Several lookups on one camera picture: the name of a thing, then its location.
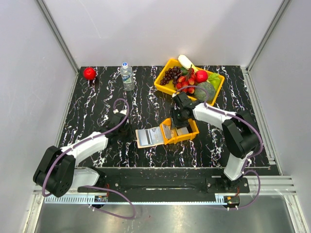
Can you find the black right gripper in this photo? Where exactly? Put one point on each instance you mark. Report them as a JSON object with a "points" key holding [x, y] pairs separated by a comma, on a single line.
{"points": [[174, 122]]}

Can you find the green leafy vegetable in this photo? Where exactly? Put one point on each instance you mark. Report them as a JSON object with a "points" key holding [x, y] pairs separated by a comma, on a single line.
{"points": [[215, 80]]}

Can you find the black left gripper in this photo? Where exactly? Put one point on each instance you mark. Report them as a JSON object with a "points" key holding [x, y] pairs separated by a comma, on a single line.
{"points": [[131, 137]]}

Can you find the aluminium frame rail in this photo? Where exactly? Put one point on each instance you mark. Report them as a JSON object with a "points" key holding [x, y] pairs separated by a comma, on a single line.
{"points": [[57, 34]]}

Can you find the credit card stack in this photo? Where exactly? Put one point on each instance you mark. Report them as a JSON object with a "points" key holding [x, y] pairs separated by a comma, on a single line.
{"points": [[170, 133]]}

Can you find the large yellow fruit tray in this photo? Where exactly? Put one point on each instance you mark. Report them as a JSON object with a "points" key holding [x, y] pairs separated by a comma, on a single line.
{"points": [[168, 87]]}

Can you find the red apple on table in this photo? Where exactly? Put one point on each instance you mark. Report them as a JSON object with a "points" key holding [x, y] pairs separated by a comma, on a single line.
{"points": [[89, 73]]}

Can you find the white credit card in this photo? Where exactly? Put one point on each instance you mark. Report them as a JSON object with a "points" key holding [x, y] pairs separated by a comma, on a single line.
{"points": [[144, 138]]}

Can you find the green netted melon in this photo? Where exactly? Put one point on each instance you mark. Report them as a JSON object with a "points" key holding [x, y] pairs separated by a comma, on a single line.
{"points": [[205, 90]]}

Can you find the white radish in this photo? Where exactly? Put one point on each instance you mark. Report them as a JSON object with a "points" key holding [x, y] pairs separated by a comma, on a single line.
{"points": [[185, 62]]}

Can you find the beige leather card holder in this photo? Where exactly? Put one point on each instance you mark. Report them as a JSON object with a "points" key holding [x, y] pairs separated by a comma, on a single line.
{"points": [[146, 146]]}

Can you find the purple grape bunch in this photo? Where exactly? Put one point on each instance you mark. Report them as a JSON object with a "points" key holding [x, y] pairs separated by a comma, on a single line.
{"points": [[172, 74]]}

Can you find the clear plastic water bottle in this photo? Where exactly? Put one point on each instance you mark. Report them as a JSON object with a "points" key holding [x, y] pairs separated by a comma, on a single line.
{"points": [[127, 76]]}

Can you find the red cherry bunch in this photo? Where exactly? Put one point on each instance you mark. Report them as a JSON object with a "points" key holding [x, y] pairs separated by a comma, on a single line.
{"points": [[184, 77]]}

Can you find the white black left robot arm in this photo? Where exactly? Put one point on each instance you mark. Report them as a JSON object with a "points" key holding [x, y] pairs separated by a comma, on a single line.
{"points": [[57, 171]]}

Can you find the red apple in tray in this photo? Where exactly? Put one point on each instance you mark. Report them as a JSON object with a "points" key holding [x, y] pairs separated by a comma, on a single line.
{"points": [[201, 76]]}

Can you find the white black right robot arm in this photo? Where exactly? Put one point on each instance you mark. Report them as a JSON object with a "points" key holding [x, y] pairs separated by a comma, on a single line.
{"points": [[240, 133]]}

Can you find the small yellow card bin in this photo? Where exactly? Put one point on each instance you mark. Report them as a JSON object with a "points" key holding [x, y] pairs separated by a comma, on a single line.
{"points": [[192, 128]]}

